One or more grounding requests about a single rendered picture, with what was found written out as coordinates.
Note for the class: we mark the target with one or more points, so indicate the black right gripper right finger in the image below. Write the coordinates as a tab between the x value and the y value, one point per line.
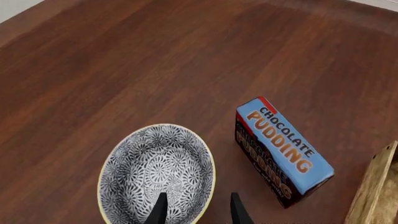
239	211

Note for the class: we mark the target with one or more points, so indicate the black and white patterned bowl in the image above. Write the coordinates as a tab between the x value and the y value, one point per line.
155	168

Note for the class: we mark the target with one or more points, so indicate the wooden slat tray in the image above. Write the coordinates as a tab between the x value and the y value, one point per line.
377	186

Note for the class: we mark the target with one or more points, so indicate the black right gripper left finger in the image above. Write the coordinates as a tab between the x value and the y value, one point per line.
159	212

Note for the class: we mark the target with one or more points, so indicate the chocolate pudding box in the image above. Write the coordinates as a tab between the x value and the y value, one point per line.
276	151

